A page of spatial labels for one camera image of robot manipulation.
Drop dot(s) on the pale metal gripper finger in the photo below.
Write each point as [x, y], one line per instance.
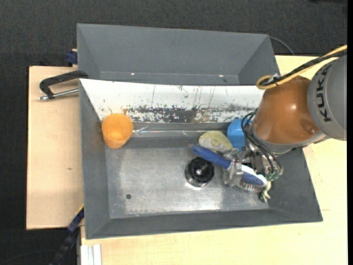
[235, 154]
[232, 177]

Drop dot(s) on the blue and white brush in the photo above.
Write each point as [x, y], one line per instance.
[211, 156]

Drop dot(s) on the blue plastic cup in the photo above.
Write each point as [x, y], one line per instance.
[235, 132]

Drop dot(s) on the pale yellow-green soft toy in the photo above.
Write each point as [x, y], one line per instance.
[213, 141]

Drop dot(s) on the orange plastic cup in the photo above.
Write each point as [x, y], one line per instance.
[117, 130]

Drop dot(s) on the grey metal bin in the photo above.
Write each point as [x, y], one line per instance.
[154, 51]

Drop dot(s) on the pale wood flat board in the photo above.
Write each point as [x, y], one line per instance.
[52, 153]

